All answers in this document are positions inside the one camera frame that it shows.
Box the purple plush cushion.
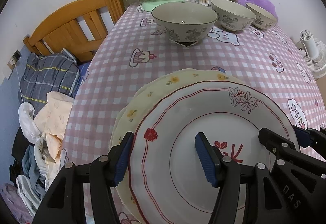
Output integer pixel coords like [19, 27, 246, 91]
[237, 0, 278, 18]

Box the blue plaid pillow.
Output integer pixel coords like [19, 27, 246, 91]
[20, 49, 80, 114]

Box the small grey floral bowl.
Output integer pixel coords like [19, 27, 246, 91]
[246, 2, 278, 30]

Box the white plastic bag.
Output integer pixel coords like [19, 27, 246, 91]
[18, 102, 41, 144]

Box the wall power socket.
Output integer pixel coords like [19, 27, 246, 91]
[7, 50, 21, 70]

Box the large grey floral bowl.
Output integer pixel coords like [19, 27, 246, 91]
[151, 1, 218, 45]

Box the white red-rimmed plate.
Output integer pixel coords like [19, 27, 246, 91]
[129, 81, 299, 223]

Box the peach patterned cloth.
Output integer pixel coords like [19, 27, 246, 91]
[34, 91, 74, 163]

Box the pile of grey clothes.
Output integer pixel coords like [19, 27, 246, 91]
[1, 129, 53, 223]

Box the large cream floral plate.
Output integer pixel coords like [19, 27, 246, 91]
[112, 69, 240, 223]

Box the pink checked tablecloth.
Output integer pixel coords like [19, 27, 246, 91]
[61, 0, 326, 224]

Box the white floor fan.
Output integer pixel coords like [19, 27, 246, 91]
[296, 30, 326, 80]

